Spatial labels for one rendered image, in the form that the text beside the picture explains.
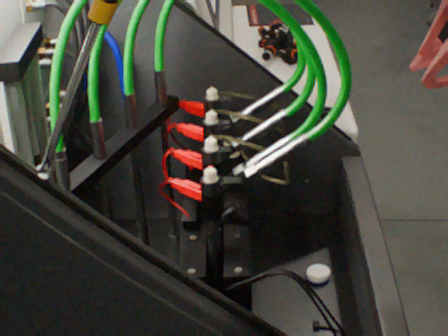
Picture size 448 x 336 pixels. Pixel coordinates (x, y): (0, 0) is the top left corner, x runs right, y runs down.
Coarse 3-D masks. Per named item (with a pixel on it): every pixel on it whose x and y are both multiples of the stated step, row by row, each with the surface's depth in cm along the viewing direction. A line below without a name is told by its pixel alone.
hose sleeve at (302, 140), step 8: (304, 136) 98; (288, 144) 99; (296, 144) 99; (304, 144) 99; (280, 152) 100; (288, 152) 99; (296, 152) 99; (264, 160) 101; (272, 160) 100; (280, 160) 100; (256, 168) 101; (264, 168) 100; (272, 168) 101
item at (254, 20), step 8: (248, 8) 195; (256, 8) 195; (264, 8) 195; (288, 8) 194; (296, 8) 194; (248, 16) 190; (256, 16) 189; (264, 16) 189; (272, 16) 189; (296, 16) 189; (304, 16) 189; (256, 24) 184; (264, 24) 184; (304, 24) 184; (312, 24) 184
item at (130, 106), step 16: (144, 0) 105; (128, 32) 108; (128, 48) 109; (128, 64) 110; (128, 80) 111; (128, 96) 113; (304, 96) 113; (128, 112) 114; (288, 112) 115; (128, 128) 116; (256, 128) 116; (272, 128) 116; (240, 144) 117
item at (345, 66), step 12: (84, 0) 88; (300, 0) 89; (72, 12) 89; (312, 12) 89; (72, 24) 90; (324, 24) 90; (60, 36) 91; (336, 36) 91; (60, 48) 91; (336, 48) 92; (60, 60) 92; (348, 60) 93; (60, 72) 93; (348, 72) 94; (348, 84) 94; (348, 96) 96; (336, 108) 96; (324, 120) 98; (336, 120) 97; (312, 132) 98; (324, 132) 98; (60, 144) 99; (60, 156) 99
